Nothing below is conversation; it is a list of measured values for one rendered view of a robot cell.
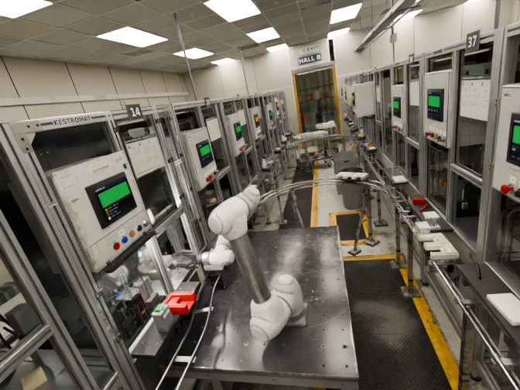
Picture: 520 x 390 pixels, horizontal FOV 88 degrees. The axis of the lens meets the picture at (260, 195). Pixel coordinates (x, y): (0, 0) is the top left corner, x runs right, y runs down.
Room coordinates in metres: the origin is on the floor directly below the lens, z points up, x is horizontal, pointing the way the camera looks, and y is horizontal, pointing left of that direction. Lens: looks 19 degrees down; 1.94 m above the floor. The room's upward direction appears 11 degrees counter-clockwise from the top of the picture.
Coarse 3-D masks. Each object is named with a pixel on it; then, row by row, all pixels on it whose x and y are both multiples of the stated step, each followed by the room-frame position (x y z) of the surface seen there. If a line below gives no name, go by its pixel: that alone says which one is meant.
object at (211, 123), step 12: (192, 108) 2.43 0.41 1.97; (204, 108) 2.68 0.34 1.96; (180, 120) 2.19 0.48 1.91; (192, 120) 2.37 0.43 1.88; (204, 120) 2.62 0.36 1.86; (216, 120) 2.87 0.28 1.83; (216, 132) 2.80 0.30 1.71; (216, 144) 2.75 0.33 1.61; (216, 156) 2.67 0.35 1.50; (228, 180) 3.09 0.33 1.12; (204, 192) 2.25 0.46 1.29; (216, 192) 2.47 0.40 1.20; (228, 192) 3.10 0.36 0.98; (204, 204) 2.19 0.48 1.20; (216, 204) 2.41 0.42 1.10; (204, 216) 2.14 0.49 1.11
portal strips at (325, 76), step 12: (324, 72) 9.33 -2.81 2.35; (300, 84) 9.53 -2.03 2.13; (324, 84) 9.33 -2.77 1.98; (312, 96) 9.45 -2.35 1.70; (324, 96) 9.34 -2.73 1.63; (312, 108) 9.47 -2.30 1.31; (324, 108) 9.36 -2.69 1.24; (336, 108) 9.25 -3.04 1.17; (312, 120) 9.49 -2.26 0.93; (324, 120) 9.38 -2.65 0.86; (336, 120) 9.27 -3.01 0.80; (312, 144) 9.50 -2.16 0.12
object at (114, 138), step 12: (108, 120) 1.45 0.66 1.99; (108, 132) 1.46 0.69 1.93; (120, 144) 1.47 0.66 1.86; (168, 156) 1.85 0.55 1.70; (180, 216) 1.85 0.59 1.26; (192, 228) 1.87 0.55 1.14; (156, 240) 1.48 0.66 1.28; (192, 240) 1.84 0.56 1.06; (156, 252) 1.44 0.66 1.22; (168, 276) 1.47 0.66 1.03
